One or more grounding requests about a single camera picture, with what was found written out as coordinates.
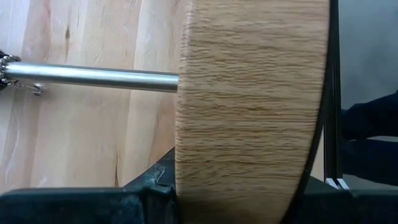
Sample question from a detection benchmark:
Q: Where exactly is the wooden base table lamp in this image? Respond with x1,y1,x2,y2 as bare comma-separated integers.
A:
0,0,331,224

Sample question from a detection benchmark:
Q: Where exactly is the silver aluminium rail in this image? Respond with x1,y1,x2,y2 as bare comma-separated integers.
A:
325,177,349,190

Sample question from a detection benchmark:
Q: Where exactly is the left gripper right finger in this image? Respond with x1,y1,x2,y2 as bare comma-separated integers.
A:
287,175,398,224

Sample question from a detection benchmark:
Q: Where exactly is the dark blue object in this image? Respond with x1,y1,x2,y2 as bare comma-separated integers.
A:
341,90,398,188

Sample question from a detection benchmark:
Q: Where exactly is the black aluminium table frame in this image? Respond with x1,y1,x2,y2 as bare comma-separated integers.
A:
322,0,343,187

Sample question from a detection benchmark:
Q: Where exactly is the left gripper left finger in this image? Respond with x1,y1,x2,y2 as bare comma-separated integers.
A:
0,147,178,224

